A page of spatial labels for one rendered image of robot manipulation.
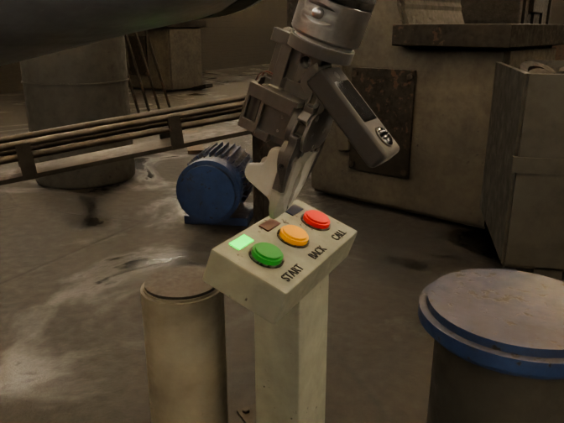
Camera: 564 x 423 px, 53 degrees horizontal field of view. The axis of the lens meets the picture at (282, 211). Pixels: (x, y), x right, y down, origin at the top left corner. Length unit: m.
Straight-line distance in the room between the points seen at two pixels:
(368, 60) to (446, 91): 0.43
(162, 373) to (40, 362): 0.90
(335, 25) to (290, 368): 0.45
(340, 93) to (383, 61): 2.19
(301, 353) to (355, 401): 0.71
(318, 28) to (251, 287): 0.30
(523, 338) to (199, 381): 0.48
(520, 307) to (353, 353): 0.73
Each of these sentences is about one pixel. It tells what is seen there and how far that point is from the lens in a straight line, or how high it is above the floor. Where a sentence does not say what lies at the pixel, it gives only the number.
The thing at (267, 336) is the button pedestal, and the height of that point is 0.47.
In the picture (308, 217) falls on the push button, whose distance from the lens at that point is 0.82.
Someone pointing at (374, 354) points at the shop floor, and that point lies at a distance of 1.67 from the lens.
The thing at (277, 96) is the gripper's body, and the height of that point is 0.80.
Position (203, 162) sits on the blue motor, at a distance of 2.47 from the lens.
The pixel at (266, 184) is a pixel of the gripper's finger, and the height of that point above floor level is 0.70.
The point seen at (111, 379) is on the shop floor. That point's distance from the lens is 1.61.
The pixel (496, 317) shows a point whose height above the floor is 0.43.
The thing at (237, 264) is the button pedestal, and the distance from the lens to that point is 0.68.
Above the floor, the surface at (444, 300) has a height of 0.43.
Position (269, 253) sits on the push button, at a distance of 0.70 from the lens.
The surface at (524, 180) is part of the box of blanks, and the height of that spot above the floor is 0.41.
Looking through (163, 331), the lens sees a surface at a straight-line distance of 0.83.
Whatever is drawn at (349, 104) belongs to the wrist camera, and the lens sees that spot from 0.59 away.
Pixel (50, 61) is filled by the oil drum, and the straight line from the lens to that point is 3.34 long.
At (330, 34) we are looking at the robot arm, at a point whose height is 0.86.
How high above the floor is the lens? 0.87
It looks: 18 degrees down
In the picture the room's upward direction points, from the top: straight up
